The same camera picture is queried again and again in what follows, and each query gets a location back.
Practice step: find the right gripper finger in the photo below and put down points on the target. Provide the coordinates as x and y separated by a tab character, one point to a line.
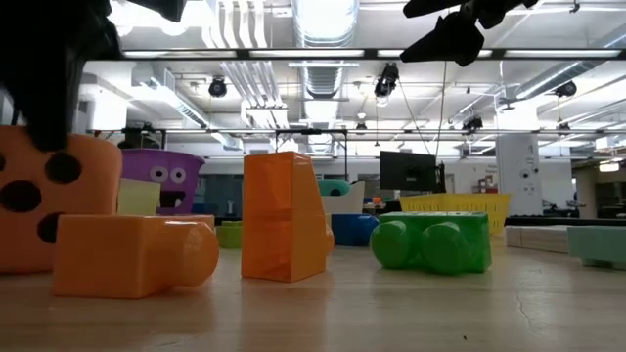
433	7
452	41

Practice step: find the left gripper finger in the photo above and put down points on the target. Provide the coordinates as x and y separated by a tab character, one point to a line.
46	117

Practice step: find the orange foam die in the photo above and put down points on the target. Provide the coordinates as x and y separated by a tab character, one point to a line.
98	195

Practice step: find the yellow-green translucent tray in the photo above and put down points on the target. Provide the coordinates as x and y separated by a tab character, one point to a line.
138	198

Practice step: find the teal foam die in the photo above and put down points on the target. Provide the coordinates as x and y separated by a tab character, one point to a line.
330	186

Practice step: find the blue toy block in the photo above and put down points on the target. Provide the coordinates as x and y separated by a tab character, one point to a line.
352	230

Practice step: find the cream box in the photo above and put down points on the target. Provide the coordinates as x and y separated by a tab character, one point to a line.
538	239

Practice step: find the mint green small block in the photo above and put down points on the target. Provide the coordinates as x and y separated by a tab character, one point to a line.
596	244

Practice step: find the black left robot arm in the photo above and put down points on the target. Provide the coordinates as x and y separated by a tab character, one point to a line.
161	7

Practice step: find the black ceiling spotlight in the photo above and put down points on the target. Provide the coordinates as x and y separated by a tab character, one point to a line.
566	89
387	80
217	88

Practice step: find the purple monster face bucket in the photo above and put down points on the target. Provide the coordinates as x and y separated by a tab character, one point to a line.
147	166

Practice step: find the black computer monitor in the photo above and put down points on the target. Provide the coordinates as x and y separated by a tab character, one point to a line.
408	171

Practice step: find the black overhead rig bar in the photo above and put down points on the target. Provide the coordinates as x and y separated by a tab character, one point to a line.
303	54

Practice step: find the white column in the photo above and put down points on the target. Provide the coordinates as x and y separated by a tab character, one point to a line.
517	166

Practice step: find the orange block with stud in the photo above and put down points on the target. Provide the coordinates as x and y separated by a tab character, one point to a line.
107	254

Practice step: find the yellow plastic basket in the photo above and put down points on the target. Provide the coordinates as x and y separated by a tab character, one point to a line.
455	205

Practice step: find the white plastic bin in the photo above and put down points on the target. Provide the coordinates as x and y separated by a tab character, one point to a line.
349	203

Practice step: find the green two-stud block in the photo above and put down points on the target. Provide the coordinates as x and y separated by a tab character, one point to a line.
440	244

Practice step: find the lime green duplo brick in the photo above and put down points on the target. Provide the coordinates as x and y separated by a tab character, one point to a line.
230	235

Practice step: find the orange tall block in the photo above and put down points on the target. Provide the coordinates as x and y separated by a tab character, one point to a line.
279	220

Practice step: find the silver air duct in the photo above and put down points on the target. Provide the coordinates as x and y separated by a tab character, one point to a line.
325	19

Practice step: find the black table frame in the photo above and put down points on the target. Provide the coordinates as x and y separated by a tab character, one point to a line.
562	221

